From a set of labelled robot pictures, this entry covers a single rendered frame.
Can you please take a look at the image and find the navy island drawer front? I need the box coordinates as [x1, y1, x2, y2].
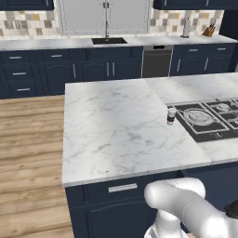
[83, 176, 179, 205]

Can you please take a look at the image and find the grey dishwasher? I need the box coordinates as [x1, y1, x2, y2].
[141, 45, 175, 79]

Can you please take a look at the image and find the long navy base cupboard run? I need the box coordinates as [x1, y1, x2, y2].
[0, 46, 144, 100]

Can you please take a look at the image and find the black sink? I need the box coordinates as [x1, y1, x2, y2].
[90, 36, 128, 46]

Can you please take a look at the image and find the black gas hob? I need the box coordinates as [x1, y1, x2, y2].
[166, 97, 238, 143]

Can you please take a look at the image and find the short navy base cupboard run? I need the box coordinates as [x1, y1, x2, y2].
[169, 42, 238, 77]

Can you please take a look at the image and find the navy island cupboard door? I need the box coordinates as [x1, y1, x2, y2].
[85, 200, 160, 238]

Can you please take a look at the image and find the white framed window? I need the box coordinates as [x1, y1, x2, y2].
[57, 0, 153, 36]

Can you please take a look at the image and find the white paper towel roll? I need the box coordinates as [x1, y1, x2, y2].
[181, 17, 192, 39]

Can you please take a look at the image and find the navy island side cupboard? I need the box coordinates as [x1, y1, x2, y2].
[180, 161, 238, 214]

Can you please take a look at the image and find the wooden knife block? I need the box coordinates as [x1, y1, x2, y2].
[201, 24, 218, 38]

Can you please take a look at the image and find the silver drawer handle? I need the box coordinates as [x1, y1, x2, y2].
[108, 182, 139, 193]

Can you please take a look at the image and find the wide navy wall cupboard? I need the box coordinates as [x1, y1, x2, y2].
[152, 0, 238, 11]

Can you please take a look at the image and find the narrow navy wall cupboard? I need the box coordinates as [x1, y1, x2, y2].
[0, 0, 55, 12]

